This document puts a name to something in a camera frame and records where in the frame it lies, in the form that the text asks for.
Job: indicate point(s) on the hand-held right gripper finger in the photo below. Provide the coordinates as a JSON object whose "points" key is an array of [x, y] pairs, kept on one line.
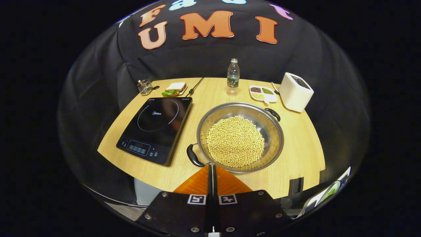
{"points": [[215, 186], [210, 184]]}

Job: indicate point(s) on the black induction cooktop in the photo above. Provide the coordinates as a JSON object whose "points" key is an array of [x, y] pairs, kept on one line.
{"points": [[154, 131]]}

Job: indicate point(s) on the stainless steel pot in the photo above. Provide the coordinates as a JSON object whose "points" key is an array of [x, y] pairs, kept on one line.
{"points": [[269, 128]]}

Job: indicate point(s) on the pile of soybeans in pot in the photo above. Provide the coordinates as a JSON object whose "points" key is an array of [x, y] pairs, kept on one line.
{"points": [[235, 141]]}

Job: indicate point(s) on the black table clamp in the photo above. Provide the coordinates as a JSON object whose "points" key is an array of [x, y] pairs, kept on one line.
{"points": [[296, 186]]}

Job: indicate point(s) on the small sandwich plate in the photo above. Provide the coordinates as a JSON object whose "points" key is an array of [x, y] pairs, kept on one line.
{"points": [[184, 91]]}

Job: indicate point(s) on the small pile of yellow beans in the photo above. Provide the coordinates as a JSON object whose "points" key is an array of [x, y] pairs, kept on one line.
{"points": [[257, 96]]}

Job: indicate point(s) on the sandwich with lettuce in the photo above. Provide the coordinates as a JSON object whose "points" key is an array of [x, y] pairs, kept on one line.
{"points": [[176, 86]]}

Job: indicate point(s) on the pile of red beans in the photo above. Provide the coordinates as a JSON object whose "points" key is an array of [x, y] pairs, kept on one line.
{"points": [[255, 89]]}

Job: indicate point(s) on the white divided plate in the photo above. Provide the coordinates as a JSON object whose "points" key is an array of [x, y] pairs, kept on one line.
{"points": [[272, 97]]}

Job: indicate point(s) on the clear plastic water bottle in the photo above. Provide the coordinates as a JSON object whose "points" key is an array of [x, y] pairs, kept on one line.
{"points": [[233, 79]]}

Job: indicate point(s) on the pile of green beans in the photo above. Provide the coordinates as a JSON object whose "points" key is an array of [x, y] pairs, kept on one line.
{"points": [[267, 91]]}

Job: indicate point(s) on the white and green object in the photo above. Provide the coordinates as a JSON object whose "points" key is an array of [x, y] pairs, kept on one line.
{"points": [[329, 194]]}

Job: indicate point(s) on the clear glass holder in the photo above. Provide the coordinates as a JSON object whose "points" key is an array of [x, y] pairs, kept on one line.
{"points": [[145, 88]]}

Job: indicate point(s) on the white toaster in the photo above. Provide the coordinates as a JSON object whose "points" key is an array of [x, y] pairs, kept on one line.
{"points": [[292, 95]]}

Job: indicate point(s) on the black backdrop cloth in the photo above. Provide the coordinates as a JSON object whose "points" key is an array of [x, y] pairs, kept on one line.
{"points": [[263, 59]]}

